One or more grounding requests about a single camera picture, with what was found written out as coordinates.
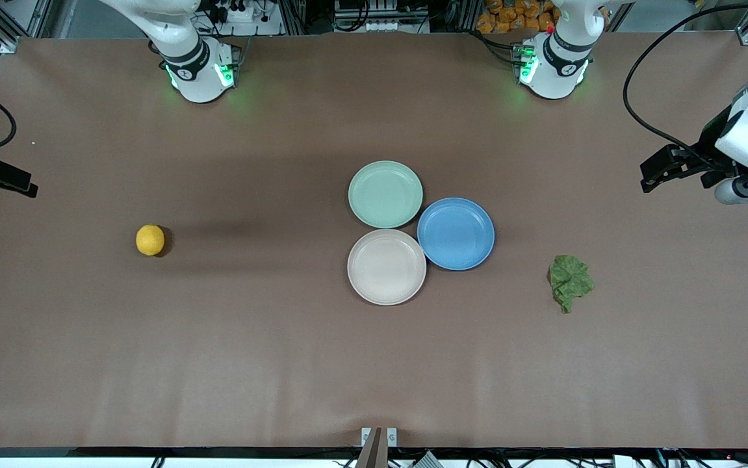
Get yellow lemon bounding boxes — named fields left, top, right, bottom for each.
left=136, top=224, right=166, bottom=257

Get green lettuce leaf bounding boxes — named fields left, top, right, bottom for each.
left=547, top=254, right=595, bottom=315

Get orange snack packets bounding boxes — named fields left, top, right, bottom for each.
left=476, top=0, right=560, bottom=34

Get blue round plate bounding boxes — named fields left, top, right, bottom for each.
left=417, top=197, right=496, bottom=272

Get mint green round plate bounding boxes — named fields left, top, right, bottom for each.
left=348, top=160, right=424, bottom=229

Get white power strip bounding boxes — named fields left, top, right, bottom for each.
left=200, top=0, right=283, bottom=36

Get pale beige round plate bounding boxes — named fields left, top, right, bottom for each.
left=346, top=228, right=428, bottom=306

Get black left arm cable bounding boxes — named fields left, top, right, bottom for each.
left=622, top=3, right=748, bottom=164

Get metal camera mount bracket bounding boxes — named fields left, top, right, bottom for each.
left=355, top=426, right=399, bottom=468

